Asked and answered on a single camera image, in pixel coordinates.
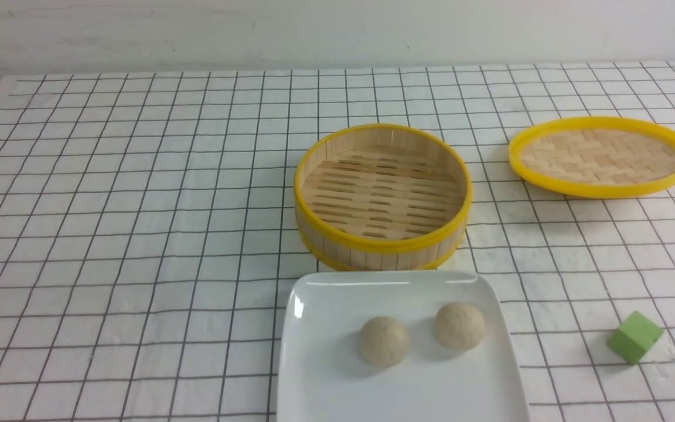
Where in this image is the white square ceramic plate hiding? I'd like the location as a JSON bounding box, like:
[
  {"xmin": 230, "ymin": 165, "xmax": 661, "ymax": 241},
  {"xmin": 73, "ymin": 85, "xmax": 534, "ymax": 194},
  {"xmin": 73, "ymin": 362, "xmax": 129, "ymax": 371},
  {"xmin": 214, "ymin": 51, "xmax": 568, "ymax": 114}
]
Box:
[{"xmin": 277, "ymin": 270, "xmax": 530, "ymax": 421}]

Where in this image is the white steamed bun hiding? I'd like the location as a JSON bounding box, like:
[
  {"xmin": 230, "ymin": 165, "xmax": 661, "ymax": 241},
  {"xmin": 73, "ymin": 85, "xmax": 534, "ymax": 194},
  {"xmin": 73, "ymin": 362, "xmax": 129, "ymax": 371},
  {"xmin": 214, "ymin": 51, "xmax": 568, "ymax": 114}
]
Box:
[
  {"xmin": 433, "ymin": 302, "xmax": 487, "ymax": 352},
  {"xmin": 358, "ymin": 316, "xmax": 411, "ymax": 368}
]

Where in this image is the white grid-patterned tablecloth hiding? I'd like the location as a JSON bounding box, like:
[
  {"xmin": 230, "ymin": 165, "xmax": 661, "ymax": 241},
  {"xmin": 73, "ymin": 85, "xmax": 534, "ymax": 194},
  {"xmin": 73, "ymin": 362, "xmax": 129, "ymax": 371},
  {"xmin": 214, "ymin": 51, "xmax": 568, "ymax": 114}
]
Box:
[{"xmin": 0, "ymin": 62, "xmax": 675, "ymax": 421}]

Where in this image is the bamboo steamer basket yellow rim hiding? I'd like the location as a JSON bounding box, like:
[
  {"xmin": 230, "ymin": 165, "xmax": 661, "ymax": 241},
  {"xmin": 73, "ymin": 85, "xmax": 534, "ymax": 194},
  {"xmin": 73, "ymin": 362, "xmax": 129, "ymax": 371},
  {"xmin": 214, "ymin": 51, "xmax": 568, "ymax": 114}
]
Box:
[{"xmin": 293, "ymin": 124, "xmax": 472, "ymax": 271}]

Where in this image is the green foam cube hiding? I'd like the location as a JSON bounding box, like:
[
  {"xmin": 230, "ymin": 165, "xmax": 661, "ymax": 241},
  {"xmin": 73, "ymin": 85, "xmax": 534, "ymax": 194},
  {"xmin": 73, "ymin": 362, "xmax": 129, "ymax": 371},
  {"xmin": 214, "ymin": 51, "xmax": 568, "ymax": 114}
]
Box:
[{"xmin": 606, "ymin": 311, "xmax": 663, "ymax": 366}]

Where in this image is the bamboo steamer lid yellow rim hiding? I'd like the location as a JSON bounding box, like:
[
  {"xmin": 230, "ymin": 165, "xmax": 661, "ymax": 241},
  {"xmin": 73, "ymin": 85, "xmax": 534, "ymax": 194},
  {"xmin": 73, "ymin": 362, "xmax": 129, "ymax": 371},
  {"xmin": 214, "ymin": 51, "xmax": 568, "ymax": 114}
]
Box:
[{"xmin": 509, "ymin": 117, "xmax": 675, "ymax": 199}]

